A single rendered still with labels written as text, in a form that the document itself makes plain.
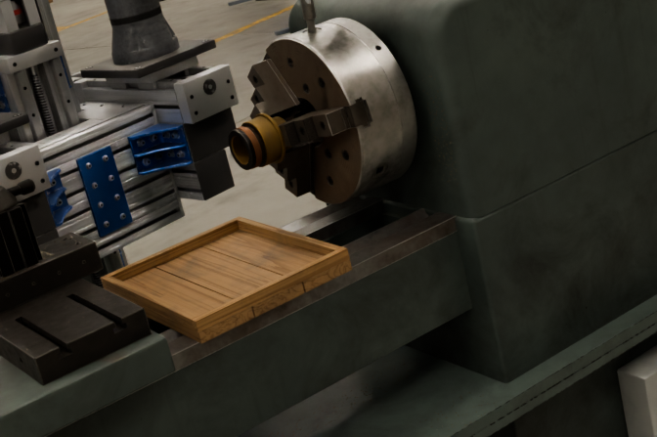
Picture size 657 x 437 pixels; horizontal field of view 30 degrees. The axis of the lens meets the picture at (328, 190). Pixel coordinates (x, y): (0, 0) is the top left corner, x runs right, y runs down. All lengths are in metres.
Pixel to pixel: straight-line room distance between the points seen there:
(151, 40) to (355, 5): 0.60
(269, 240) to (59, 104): 0.70
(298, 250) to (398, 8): 0.46
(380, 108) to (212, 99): 0.65
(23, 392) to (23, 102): 0.99
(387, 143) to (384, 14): 0.24
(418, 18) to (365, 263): 0.43
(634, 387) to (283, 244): 0.76
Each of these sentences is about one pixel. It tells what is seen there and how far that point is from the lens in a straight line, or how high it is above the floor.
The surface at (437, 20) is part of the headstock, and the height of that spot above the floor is 1.22.
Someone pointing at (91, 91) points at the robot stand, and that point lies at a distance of 2.90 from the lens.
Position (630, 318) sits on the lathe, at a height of 0.54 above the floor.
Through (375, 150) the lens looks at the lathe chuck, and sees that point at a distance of 2.10.
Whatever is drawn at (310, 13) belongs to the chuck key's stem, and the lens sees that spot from 2.15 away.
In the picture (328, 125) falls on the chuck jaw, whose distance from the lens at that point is 2.05.
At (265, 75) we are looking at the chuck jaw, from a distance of 2.20.
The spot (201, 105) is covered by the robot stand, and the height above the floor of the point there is 1.06.
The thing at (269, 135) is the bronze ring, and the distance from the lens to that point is 2.10.
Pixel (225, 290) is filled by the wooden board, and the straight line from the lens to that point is 2.06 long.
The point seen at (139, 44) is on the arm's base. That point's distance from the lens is 2.73.
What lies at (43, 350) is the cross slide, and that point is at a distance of 1.82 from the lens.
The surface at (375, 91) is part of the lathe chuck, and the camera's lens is 2.09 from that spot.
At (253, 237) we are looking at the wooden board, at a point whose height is 0.89.
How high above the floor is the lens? 1.63
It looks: 18 degrees down
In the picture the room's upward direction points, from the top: 14 degrees counter-clockwise
